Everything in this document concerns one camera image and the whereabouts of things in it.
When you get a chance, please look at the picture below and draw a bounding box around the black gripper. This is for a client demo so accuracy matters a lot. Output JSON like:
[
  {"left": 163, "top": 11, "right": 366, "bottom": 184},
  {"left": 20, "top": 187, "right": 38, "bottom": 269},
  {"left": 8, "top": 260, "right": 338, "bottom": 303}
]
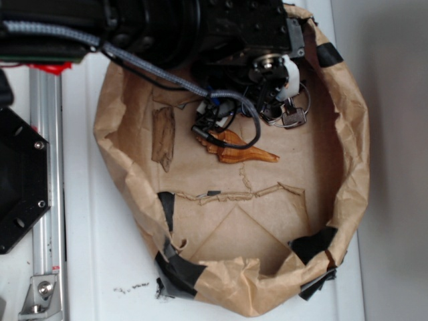
[{"left": 192, "top": 1, "right": 305, "bottom": 110}]

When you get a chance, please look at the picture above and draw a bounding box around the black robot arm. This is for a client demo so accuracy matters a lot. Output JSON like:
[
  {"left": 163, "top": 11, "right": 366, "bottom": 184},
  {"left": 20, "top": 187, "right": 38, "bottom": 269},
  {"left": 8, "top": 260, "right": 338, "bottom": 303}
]
[{"left": 1, "top": 1, "right": 304, "bottom": 101}]

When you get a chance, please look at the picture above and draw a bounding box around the silver key bunch with rings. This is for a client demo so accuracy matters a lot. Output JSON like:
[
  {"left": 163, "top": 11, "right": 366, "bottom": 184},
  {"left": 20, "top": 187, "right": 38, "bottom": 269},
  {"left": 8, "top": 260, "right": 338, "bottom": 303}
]
[{"left": 259, "top": 81, "right": 312, "bottom": 130}]

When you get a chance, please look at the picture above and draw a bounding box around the orange conch seashell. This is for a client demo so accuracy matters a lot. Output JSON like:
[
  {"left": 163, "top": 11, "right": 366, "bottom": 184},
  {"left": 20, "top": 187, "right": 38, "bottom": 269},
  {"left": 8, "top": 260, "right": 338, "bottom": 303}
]
[{"left": 197, "top": 130, "right": 280, "bottom": 164}]

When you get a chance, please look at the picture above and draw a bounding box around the brown driftwood piece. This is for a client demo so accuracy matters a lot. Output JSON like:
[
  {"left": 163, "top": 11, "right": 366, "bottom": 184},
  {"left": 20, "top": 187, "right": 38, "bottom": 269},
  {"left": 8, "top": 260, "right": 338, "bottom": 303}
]
[{"left": 151, "top": 106, "right": 175, "bottom": 173}]

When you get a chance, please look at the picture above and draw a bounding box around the brown paper bag bin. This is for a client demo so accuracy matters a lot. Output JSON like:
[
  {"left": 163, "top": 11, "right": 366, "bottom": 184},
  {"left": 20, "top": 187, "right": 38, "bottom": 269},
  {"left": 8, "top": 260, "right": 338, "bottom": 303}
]
[{"left": 94, "top": 5, "right": 370, "bottom": 317}]

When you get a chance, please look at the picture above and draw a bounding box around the white plastic tray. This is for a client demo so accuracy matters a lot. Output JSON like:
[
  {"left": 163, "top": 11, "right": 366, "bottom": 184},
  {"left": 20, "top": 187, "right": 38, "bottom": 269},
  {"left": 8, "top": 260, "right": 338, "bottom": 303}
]
[{"left": 59, "top": 0, "right": 366, "bottom": 321}]

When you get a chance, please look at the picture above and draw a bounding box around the grey braided cable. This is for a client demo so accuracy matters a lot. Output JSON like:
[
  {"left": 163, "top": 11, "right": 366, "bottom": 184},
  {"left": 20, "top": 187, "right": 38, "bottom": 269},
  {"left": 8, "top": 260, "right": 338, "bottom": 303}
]
[{"left": 0, "top": 19, "right": 262, "bottom": 148}]

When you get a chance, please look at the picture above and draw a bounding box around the aluminium extrusion rail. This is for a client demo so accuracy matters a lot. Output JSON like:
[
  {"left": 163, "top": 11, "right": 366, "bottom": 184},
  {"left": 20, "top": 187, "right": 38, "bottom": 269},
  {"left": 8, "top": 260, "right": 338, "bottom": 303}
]
[{"left": 29, "top": 70, "right": 69, "bottom": 320}]

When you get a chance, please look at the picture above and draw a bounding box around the black octagonal mount plate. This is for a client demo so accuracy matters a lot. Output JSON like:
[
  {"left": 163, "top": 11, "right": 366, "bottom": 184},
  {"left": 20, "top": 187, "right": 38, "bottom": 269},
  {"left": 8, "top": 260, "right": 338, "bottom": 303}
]
[{"left": 1, "top": 106, "right": 50, "bottom": 255}]

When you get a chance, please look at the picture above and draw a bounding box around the metal corner bracket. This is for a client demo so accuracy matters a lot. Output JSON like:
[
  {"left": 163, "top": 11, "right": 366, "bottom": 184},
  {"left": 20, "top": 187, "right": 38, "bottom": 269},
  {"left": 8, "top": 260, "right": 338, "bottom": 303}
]
[{"left": 18, "top": 274, "right": 63, "bottom": 320}]

